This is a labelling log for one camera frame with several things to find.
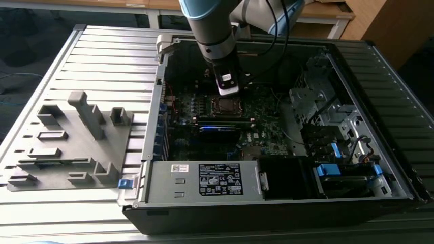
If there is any silver CPU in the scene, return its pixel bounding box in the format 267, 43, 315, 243
216, 98, 239, 112

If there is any metal socket cover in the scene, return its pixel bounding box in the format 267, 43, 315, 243
209, 95, 245, 118

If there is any CPU socket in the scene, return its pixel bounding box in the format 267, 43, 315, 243
208, 93, 247, 119

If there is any green RAM stick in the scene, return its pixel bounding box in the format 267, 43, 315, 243
195, 115, 253, 126

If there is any silver metal drive cage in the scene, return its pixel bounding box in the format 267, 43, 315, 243
287, 48, 365, 135

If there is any black graphics card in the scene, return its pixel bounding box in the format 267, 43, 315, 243
197, 125, 241, 153

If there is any green motherboard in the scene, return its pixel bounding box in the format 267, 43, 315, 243
161, 82, 297, 161

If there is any brown chipset heatsink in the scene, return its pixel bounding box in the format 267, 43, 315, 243
241, 145, 263, 160

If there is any blue disk bay latch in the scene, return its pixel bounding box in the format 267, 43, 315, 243
327, 142, 340, 158

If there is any black plastic shroud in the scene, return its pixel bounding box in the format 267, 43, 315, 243
257, 157, 315, 201

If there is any grey power supply unit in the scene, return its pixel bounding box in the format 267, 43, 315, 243
144, 160, 264, 203

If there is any blue disk carrier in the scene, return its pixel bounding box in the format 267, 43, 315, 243
312, 163, 383, 199

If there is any grey parts rack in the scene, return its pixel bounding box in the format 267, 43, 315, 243
5, 90, 136, 191

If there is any wooden cabinet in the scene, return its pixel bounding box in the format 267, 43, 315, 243
340, 0, 434, 70

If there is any black open PC case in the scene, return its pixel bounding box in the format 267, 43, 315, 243
116, 34, 432, 236

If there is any grey case corner bracket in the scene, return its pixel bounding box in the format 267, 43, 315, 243
154, 34, 176, 62

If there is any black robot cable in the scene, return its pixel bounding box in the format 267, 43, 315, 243
259, 0, 291, 56

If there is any thin black wire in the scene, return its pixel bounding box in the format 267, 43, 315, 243
308, 91, 340, 126

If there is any wooden desk white frame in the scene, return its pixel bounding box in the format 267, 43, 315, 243
148, 0, 356, 39
0, 0, 160, 29

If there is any black wire bundle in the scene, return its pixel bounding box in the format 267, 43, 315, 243
348, 134, 380, 164

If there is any thin blue cable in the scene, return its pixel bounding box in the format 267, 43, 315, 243
0, 72, 45, 105

